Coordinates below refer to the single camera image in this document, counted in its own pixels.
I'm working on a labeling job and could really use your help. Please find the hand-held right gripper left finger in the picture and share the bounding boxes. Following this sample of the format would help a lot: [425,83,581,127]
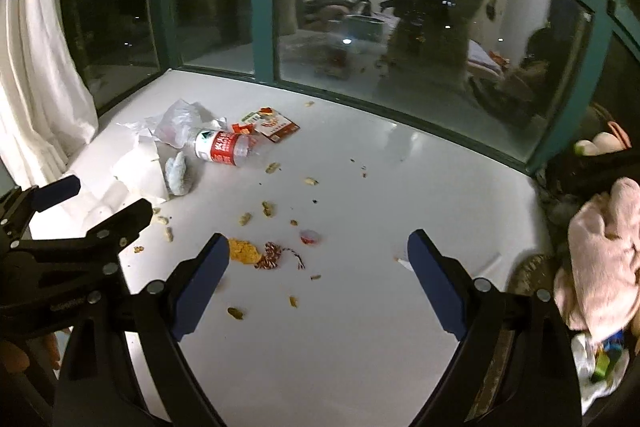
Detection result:
[52,233,231,427]

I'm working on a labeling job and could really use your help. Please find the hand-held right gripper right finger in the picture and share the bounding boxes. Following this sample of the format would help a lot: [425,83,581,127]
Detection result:
[407,229,583,427]

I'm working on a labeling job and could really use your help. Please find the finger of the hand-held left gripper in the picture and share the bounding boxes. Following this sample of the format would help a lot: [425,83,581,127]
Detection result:
[10,198,153,278]
[0,175,82,243]

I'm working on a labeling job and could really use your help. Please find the person's left hand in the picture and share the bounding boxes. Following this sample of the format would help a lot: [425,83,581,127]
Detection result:
[0,332,63,375]

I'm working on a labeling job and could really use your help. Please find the orange peel piece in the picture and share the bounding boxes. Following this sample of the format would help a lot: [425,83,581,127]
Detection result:
[228,237,262,264]

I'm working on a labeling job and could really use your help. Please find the crumpled bluish tissue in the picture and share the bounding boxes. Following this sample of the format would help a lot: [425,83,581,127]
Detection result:
[164,152,193,196]

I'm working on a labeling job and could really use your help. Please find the camouflage cloth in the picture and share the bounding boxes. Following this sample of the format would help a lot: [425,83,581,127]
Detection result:
[512,192,568,300]

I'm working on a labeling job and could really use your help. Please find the clear plastic bag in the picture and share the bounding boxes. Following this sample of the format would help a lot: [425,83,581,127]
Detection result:
[154,99,228,148]

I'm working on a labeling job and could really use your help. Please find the red label plastic bottle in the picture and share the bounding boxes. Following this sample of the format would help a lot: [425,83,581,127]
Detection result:
[194,128,258,168]

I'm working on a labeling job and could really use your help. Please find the white curtain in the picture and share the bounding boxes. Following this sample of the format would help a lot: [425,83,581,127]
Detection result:
[0,0,101,188]

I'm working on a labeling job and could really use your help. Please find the scattered peanut shells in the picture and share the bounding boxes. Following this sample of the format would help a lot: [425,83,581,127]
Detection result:
[132,99,321,323]

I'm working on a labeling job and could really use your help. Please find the white cloth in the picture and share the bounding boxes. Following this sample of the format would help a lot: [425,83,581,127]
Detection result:
[570,332,632,413]

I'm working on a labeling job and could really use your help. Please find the red snack packet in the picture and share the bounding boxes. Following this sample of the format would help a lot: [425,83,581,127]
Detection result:
[240,107,301,144]

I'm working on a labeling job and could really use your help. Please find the small white pink plush toy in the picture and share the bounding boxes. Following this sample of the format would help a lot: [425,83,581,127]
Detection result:
[572,122,631,158]

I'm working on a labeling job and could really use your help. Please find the red and white string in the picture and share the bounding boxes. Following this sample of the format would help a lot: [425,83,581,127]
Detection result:
[255,242,307,272]

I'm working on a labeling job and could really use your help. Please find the green window frame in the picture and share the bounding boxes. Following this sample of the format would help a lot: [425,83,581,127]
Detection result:
[60,0,640,178]

